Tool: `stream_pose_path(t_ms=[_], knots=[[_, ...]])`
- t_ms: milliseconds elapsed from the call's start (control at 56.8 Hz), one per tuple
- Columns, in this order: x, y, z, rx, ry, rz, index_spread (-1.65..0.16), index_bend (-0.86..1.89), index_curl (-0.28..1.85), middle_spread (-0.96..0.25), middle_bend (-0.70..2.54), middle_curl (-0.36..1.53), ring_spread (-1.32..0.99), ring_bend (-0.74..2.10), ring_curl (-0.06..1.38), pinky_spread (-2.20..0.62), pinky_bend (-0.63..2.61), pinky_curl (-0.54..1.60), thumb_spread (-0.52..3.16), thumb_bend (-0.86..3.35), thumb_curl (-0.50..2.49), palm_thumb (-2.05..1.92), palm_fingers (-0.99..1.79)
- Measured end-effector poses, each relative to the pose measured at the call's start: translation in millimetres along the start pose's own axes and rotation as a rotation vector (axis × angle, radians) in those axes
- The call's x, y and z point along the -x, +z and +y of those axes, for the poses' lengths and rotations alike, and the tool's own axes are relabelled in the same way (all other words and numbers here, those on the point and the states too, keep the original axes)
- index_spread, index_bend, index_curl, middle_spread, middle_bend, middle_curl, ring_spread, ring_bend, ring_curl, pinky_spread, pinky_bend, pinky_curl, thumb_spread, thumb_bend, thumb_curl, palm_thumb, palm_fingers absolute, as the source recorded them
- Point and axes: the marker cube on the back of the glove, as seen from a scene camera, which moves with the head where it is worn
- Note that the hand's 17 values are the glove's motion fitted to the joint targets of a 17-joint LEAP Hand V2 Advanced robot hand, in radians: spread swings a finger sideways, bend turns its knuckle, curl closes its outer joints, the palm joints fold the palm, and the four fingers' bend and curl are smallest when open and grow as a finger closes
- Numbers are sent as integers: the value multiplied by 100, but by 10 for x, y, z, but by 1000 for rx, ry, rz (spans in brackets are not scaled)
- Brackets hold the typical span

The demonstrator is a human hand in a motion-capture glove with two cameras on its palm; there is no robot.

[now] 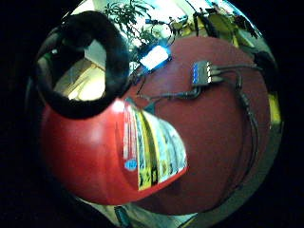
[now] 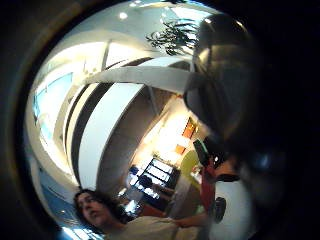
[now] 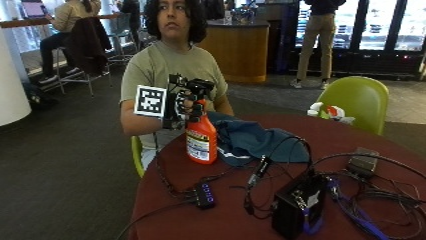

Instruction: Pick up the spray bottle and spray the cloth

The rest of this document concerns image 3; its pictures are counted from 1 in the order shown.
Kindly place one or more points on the orange spray bottle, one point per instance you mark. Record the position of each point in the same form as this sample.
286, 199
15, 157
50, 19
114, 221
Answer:
201, 140

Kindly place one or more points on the white marker cube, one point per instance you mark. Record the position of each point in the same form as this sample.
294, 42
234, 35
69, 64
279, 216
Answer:
149, 100

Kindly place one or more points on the person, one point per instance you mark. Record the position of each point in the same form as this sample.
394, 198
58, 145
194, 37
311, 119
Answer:
170, 63
66, 20
317, 36

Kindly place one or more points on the dark blue cloth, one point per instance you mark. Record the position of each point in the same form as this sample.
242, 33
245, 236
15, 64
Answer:
247, 140

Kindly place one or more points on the green plastic chair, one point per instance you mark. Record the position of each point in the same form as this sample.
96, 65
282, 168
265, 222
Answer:
137, 156
357, 100

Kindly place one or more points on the round wooden counter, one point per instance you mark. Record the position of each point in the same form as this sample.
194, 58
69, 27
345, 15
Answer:
237, 50

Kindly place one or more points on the metal bar stool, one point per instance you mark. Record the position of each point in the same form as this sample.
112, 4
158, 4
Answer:
88, 78

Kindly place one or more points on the black inline connector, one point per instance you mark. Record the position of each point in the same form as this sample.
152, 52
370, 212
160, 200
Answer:
259, 170

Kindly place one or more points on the black usb hub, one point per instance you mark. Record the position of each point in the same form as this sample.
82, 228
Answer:
205, 196

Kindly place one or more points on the black jacket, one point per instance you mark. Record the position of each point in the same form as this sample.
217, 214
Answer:
88, 45

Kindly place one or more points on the white and red spray bottle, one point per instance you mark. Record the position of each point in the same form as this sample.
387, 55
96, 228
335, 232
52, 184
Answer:
333, 112

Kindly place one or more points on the black bag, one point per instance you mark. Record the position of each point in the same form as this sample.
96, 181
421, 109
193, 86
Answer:
37, 95

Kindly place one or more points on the black electronics box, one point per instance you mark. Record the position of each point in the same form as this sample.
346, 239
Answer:
294, 206

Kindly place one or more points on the white round pillar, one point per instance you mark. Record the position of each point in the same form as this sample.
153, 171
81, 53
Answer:
11, 83

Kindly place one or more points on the grey power adapter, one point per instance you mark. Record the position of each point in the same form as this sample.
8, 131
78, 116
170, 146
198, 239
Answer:
362, 162

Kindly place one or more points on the wooden bar table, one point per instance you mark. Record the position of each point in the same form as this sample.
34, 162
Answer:
27, 22

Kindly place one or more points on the laptop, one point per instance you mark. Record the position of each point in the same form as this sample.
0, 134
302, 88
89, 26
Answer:
33, 9

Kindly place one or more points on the glass door drinks fridge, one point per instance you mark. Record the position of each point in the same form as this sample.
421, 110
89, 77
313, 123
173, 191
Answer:
381, 30

